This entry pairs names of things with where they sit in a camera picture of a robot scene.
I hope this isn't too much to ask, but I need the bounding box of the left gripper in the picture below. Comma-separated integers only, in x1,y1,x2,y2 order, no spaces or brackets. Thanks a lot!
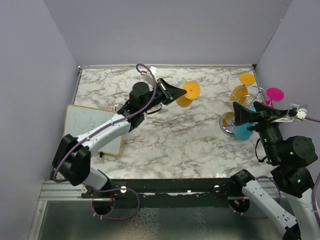
141,78,188,114

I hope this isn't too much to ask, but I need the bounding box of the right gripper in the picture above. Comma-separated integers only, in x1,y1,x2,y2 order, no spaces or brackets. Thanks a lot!
232,100,287,162

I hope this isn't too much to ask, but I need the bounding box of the yellow wine glass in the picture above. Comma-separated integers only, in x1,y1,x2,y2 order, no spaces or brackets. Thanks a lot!
229,72,256,105
176,81,201,108

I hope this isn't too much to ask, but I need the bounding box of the pink wine glass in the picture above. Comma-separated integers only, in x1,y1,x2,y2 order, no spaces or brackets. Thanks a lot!
261,87,285,108

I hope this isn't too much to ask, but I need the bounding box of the blue wine glass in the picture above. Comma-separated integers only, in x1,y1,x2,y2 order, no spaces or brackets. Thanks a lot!
233,116,257,141

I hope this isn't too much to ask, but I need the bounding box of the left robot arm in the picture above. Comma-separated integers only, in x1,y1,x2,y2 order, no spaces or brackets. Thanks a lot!
52,78,187,198

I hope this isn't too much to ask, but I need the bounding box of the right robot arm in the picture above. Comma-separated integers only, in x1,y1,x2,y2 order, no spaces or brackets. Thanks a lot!
229,101,320,240

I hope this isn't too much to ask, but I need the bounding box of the chrome wine glass rack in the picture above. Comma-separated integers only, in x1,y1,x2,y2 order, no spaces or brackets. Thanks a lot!
218,84,267,138

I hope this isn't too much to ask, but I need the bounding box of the yellow wine glass on rack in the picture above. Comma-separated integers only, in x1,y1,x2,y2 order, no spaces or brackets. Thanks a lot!
229,72,256,105

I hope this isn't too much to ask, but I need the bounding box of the small red white box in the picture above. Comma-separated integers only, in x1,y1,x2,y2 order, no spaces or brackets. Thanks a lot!
108,106,116,112

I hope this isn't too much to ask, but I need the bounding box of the small yellow-framed whiteboard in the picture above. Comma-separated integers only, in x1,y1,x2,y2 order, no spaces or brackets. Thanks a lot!
63,104,123,156

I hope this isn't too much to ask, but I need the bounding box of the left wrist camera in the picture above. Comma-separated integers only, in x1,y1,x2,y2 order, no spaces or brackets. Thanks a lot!
144,65,157,86

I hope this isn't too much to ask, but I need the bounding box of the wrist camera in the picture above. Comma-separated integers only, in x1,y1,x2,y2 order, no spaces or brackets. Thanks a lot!
287,103,308,122
144,65,157,86

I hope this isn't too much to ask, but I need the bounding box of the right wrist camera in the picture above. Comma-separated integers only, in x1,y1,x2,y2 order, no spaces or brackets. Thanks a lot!
287,103,308,122

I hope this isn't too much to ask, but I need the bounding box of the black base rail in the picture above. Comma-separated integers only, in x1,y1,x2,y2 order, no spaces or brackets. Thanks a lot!
81,178,242,209

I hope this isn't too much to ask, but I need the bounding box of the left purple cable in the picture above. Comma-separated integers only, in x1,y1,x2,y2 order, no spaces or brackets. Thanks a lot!
51,63,158,183

